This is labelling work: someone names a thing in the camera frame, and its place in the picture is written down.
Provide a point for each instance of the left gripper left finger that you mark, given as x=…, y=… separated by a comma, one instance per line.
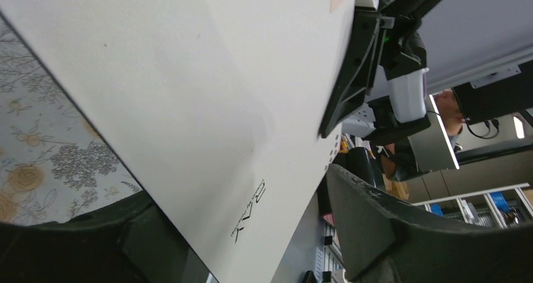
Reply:
x=130, y=240

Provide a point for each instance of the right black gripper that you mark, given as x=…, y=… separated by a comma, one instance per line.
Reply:
x=358, y=69

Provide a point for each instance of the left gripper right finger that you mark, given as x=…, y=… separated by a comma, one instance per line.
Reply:
x=385, y=239

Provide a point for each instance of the white perforated board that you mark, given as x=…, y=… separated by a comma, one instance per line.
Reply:
x=213, y=105

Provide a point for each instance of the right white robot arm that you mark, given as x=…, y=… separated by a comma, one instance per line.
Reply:
x=380, y=89

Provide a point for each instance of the grey computer monitor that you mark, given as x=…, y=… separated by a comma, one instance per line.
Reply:
x=431, y=146

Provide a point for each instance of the person in background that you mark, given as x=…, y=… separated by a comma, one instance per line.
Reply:
x=397, y=160

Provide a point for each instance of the floral table mat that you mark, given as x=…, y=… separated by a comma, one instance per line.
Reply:
x=54, y=165

